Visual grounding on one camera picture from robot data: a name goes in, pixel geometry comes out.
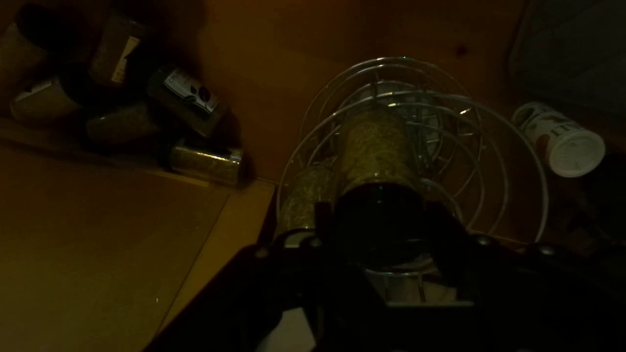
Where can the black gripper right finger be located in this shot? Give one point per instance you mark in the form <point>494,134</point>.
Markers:
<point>451,255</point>

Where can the spice bottle with white label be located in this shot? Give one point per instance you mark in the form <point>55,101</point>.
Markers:
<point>118,52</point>

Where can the white plastic bottle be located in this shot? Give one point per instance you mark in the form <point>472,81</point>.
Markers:
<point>564,140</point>

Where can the glass jar of yellow spice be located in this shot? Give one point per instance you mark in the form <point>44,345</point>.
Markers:
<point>208,165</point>

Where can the spice jar with silver lid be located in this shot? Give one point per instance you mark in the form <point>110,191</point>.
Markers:
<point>187,95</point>

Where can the spice bottle with white cap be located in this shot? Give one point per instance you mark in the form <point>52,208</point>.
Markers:
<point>42,99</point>

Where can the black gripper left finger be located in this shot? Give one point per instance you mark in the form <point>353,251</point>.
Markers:
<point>325,261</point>

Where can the spice bottle with black lid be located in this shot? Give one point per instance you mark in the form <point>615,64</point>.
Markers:
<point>382,189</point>

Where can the brown spice bottle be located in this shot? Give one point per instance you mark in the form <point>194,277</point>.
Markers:
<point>120,124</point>

